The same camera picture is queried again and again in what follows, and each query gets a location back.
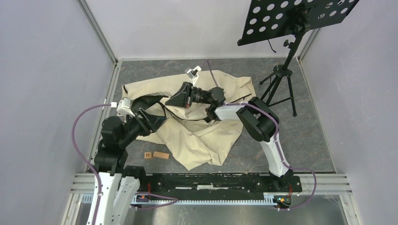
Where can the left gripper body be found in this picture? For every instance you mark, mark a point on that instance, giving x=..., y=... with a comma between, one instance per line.
x=140, y=127

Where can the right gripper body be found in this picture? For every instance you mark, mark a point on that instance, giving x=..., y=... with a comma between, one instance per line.
x=197, y=96

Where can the cream zip-up jacket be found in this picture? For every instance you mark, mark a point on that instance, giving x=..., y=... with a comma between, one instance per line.
x=191, y=140

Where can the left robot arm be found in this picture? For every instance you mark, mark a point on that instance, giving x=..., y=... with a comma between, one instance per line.
x=116, y=184

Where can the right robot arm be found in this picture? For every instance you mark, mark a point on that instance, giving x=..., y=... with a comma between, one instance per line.
x=259, y=121

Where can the wooden letter cube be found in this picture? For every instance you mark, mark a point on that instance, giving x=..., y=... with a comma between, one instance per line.
x=148, y=155

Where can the wooden rectangular block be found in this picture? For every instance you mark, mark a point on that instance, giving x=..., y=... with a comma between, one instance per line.
x=162, y=155

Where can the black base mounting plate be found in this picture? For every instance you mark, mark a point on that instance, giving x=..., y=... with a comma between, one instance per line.
x=218, y=186

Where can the black perforated music stand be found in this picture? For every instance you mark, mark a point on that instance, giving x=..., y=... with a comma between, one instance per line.
x=270, y=19

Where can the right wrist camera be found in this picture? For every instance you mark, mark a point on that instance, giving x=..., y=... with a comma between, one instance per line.
x=193, y=74

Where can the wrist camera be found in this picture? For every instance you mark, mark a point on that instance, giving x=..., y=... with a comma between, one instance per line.
x=123, y=107
x=193, y=74

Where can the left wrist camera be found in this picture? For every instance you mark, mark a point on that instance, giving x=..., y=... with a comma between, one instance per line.
x=123, y=107

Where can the white slotted cable duct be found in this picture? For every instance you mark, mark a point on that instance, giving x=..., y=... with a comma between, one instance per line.
x=267, y=200

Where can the aluminium frame rail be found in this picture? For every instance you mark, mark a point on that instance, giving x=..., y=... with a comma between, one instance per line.
x=97, y=30

